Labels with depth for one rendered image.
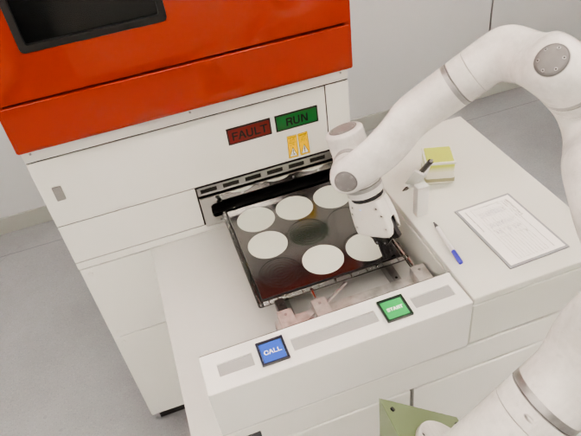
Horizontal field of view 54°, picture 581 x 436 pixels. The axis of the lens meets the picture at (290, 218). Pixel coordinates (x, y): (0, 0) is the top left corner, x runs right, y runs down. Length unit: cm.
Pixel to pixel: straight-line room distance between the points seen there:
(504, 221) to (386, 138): 39
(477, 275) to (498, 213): 21
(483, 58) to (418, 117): 16
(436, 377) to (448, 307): 22
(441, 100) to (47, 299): 220
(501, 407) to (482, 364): 46
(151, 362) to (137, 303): 28
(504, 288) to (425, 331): 18
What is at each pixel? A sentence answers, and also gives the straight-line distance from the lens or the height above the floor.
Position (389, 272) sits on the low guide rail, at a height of 85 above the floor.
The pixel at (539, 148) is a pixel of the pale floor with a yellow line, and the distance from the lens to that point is 342.
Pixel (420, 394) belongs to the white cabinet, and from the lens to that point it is 138.
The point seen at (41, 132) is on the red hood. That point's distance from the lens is 137.
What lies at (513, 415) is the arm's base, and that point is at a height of 107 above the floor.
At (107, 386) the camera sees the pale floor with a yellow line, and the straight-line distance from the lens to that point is 245.
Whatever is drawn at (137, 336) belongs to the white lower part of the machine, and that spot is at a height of 50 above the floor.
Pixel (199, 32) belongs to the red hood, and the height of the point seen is 140.
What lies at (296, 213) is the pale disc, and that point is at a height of 90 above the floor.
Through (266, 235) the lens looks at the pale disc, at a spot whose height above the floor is 90.
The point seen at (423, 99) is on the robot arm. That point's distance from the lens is 115.
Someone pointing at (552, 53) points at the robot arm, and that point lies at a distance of 98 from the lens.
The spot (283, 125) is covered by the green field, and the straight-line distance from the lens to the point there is 151.
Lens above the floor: 186
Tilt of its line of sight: 40 degrees down
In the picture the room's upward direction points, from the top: 9 degrees counter-clockwise
